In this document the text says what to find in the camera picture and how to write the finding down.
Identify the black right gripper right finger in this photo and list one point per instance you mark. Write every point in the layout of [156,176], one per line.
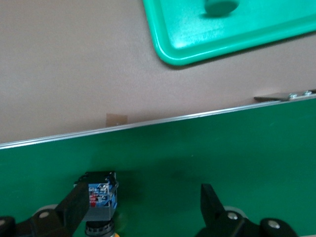
[209,205]

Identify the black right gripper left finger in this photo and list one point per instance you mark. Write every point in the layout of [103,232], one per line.
[74,205]

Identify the yellow push button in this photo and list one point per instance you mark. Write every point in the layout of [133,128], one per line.
[101,197]

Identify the green push button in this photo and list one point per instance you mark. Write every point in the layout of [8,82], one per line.
[219,7]

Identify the green conveyor belt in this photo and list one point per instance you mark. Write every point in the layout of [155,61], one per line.
[197,153]

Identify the brown tape piece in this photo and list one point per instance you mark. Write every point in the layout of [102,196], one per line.
[116,119]

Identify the green plastic tray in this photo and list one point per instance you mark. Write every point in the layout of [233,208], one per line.
[222,37]

